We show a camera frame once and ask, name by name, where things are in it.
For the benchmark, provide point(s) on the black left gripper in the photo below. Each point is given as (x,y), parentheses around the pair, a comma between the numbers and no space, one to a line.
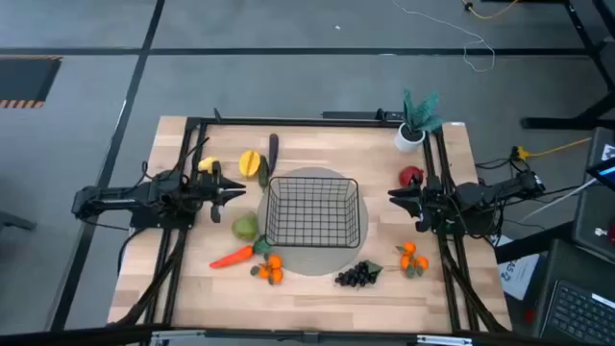
(206,192)

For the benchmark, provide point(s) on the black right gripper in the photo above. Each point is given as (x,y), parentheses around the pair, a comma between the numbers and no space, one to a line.
(431,206)

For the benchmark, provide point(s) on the yellow pear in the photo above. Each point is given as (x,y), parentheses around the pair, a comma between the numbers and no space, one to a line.
(206,164)

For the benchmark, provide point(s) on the dark green cucumber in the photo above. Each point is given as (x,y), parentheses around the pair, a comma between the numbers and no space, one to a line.
(263,173)

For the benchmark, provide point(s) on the green pear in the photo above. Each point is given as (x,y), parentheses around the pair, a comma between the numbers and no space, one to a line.
(245,227)

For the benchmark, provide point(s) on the purple eggplant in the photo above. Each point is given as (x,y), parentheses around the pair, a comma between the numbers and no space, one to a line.
(273,151)

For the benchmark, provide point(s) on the orange tangerine bunch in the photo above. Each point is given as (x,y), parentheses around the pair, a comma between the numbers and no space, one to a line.
(273,269)
(409,259)

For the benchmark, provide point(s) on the orange carrot with green top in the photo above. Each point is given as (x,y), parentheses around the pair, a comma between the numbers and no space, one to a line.
(233,257)

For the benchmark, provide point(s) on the black grape bunch with leaves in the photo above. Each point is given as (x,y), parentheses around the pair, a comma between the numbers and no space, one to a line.
(356,276)

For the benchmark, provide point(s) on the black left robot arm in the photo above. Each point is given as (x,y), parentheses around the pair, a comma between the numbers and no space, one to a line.
(120,197)

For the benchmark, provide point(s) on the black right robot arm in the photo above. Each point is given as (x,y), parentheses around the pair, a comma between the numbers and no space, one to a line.
(504,187)

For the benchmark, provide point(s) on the red apple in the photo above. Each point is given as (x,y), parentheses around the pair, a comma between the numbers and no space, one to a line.
(409,175)

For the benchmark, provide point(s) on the snake plant in white pot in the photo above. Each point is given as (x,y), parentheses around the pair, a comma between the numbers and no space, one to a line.
(409,139)

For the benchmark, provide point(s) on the round grey placemat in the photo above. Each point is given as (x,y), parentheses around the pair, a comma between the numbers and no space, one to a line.
(312,262)

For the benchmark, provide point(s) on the white printed paper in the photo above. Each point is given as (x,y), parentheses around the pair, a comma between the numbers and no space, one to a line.
(521,279)

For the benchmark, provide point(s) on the black desk stand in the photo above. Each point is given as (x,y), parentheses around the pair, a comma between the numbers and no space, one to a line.
(548,123)

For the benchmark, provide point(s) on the dark grey case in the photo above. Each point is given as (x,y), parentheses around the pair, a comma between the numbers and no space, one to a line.
(591,211)

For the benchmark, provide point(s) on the tablet with lit screen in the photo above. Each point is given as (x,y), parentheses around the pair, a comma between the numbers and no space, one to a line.
(606,172)

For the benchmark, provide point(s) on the black laptop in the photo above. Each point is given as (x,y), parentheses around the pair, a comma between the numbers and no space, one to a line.
(576,312)

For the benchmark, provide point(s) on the black chair base leg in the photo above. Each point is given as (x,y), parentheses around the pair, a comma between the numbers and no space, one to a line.
(14,221)

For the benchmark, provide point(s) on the black metal table frame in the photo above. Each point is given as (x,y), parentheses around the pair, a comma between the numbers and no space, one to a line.
(298,121)

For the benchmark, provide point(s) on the black rectangular mount bar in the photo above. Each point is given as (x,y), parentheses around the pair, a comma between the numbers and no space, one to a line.
(351,115)

